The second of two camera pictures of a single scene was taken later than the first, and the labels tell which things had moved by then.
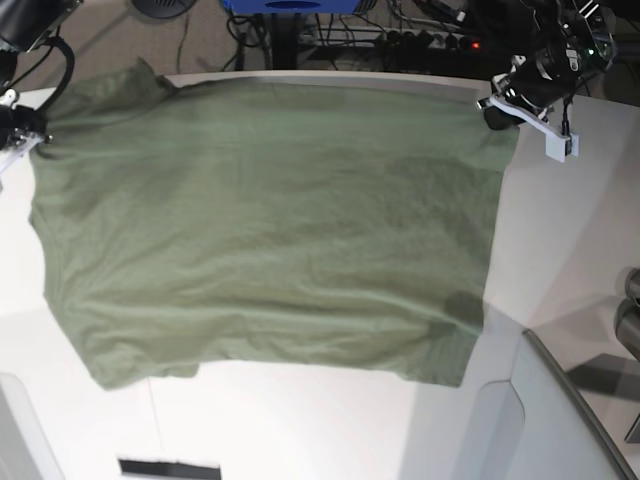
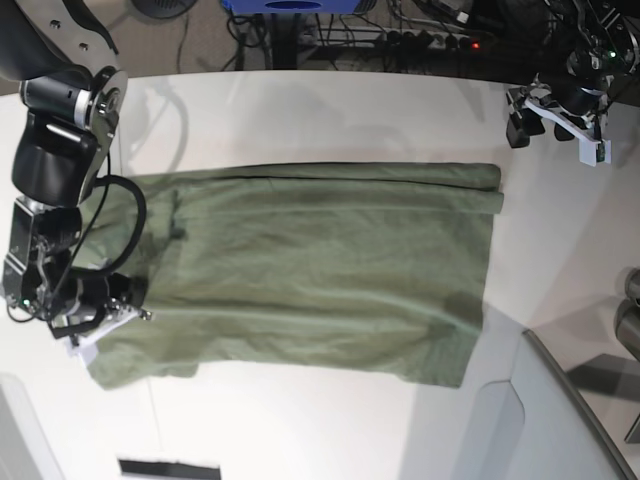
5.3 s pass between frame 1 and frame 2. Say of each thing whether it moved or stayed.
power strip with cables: stayed
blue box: stayed
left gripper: moved
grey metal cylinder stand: stayed
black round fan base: stayed
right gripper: moved
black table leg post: stayed
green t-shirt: moved
